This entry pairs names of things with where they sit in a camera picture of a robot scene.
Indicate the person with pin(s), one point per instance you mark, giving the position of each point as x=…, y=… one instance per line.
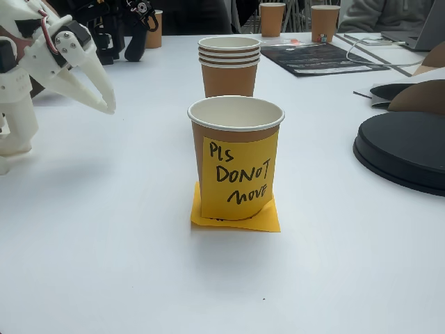
x=375, y=14
x=194, y=17

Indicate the white packet with orange mark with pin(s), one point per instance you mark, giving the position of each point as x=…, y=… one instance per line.
x=278, y=41

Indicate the black printed brochure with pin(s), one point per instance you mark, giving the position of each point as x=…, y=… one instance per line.
x=320, y=57

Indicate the white flat device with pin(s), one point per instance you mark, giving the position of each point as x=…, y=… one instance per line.
x=379, y=42

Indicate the black curved piece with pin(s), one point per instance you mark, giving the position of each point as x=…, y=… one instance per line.
x=386, y=92

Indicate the black round lid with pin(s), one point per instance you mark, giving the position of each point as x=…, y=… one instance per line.
x=403, y=149

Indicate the brown curved cardboard piece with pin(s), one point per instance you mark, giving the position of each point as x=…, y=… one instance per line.
x=420, y=99

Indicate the silver laptop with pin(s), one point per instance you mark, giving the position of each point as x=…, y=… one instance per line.
x=427, y=38

